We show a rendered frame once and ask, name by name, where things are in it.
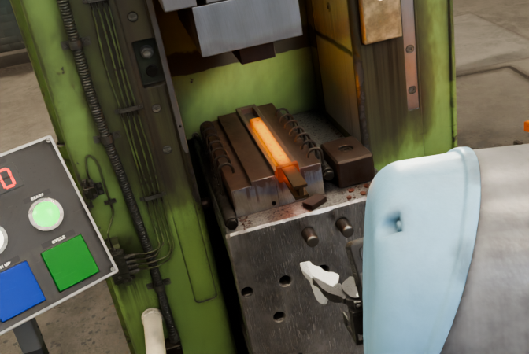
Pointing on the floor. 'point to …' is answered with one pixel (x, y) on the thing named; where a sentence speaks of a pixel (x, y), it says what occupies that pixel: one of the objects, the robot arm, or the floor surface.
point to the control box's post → (30, 338)
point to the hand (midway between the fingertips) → (341, 248)
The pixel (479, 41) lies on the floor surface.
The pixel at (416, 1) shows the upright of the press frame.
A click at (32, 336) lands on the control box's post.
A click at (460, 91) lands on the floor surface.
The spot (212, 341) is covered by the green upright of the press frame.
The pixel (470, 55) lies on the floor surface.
